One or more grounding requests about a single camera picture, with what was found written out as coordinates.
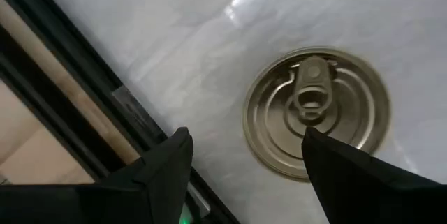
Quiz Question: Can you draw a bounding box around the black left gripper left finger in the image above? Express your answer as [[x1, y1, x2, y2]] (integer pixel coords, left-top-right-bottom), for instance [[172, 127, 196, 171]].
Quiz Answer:
[[0, 126, 194, 224]]

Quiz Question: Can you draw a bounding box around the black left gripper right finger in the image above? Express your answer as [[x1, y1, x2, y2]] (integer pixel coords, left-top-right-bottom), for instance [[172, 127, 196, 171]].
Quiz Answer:
[[300, 126, 447, 224]]

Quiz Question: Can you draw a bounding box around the gold-lid salmon can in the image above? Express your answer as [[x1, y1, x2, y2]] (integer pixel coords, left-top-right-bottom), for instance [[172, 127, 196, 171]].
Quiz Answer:
[[242, 45, 391, 183]]

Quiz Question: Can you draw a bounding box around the black metal table frame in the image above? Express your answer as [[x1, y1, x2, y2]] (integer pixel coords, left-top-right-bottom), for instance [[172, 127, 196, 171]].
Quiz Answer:
[[0, 0, 242, 224]]

